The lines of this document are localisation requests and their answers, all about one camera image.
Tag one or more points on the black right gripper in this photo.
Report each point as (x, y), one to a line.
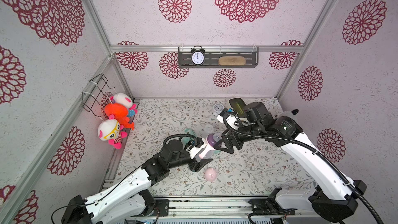
(233, 140)

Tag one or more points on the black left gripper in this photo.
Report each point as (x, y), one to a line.
(197, 165)

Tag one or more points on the pink bear cap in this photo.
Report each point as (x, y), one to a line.
(210, 174)

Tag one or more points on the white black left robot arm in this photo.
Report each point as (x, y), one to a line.
(131, 196)

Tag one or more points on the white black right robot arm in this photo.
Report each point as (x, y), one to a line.
(335, 197)

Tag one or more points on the white small alarm clock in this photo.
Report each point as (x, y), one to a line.
(217, 109)

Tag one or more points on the floral table mat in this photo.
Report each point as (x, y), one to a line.
(257, 169)

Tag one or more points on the cream box green lid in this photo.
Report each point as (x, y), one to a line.
(238, 105)

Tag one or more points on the grey raccoon plush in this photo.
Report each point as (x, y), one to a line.
(291, 114)

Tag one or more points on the black alarm clock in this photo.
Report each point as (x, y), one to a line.
(198, 55)

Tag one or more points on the orange red plush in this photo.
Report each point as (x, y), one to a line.
(118, 112)

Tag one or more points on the white plush yellow glasses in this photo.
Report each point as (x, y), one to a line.
(111, 131)

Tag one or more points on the white pink plush top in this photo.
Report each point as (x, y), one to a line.
(124, 100)

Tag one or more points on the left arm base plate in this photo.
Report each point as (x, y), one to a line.
(160, 208)

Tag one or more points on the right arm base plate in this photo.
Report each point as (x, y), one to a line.
(267, 207)

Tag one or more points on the grey wall shelf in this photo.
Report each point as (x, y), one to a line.
(211, 57)

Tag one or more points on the black wire basket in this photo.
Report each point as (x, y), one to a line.
(89, 99)

